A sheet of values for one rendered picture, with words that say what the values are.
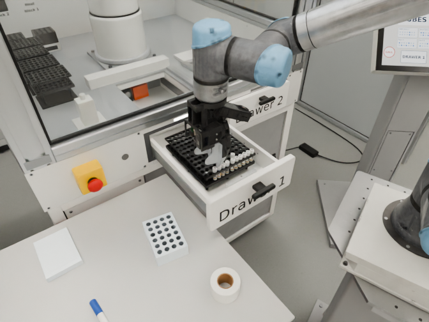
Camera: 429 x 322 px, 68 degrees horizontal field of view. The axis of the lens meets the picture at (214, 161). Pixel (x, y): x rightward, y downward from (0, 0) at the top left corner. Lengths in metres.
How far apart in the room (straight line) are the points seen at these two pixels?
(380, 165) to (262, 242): 0.74
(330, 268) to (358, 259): 0.97
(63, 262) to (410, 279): 0.81
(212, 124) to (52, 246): 0.53
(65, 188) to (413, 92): 1.40
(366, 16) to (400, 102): 1.00
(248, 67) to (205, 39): 0.09
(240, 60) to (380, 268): 0.56
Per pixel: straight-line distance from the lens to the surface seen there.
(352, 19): 0.66
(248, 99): 1.14
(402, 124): 1.70
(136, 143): 0.97
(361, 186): 1.12
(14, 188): 2.44
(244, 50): 0.60
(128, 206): 0.99
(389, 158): 1.82
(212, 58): 0.62
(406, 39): 1.45
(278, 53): 0.59
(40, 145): 0.88
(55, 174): 0.93
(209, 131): 0.71
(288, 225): 1.92
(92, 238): 0.95
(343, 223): 0.99
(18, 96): 0.82
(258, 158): 0.97
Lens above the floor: 1.48
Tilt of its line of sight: 41 degrees down
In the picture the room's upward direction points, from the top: straight up
